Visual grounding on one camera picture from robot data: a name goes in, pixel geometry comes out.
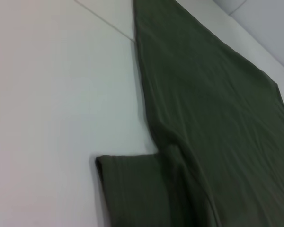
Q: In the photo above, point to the dark green t-shirt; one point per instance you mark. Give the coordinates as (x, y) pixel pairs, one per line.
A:
(203, 118)

